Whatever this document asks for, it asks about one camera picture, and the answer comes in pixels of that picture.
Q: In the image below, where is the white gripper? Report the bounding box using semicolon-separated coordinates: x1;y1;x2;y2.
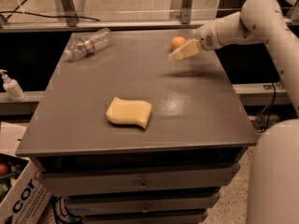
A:
168;21;222;62

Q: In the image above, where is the orange fruit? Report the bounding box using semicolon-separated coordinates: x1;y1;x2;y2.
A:
170;36;186;50

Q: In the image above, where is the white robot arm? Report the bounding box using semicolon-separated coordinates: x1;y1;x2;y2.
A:
169;0;299;224

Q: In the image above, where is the yellow wavy sponge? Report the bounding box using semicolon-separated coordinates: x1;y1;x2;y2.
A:
106;96;152;129

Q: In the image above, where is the clear plastic water bottle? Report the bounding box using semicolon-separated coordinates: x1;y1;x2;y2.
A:
64;28;111;62

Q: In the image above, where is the grey drawer cabinet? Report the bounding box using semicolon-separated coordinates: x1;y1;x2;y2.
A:
17;30;257;224

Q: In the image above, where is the white pump dispenser bottle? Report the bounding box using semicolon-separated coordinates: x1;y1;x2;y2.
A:
0;69;25;102

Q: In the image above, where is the white cardboard box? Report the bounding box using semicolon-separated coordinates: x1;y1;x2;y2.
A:
0;154;51;224

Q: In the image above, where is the black cable behind rail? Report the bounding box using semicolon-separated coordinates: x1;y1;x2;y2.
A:
0;10;101;22

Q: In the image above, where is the metal frame rail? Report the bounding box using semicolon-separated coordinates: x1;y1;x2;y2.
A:
0;16;299;34

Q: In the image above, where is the black cable on floor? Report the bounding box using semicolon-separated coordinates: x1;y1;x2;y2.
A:
51;196;82;224

